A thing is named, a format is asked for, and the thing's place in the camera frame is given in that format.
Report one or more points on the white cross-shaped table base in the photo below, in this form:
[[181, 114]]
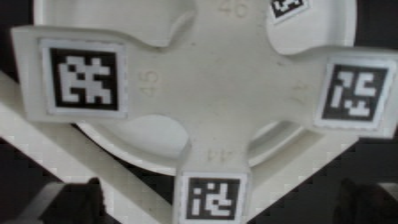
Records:
[[357, 112]]

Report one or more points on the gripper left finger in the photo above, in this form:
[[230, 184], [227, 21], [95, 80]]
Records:
[[67, 204]]

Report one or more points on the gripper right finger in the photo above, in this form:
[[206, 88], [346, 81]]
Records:
[[367, 203]]

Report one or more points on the white front rail right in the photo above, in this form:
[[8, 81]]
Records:
[[291, 167]]

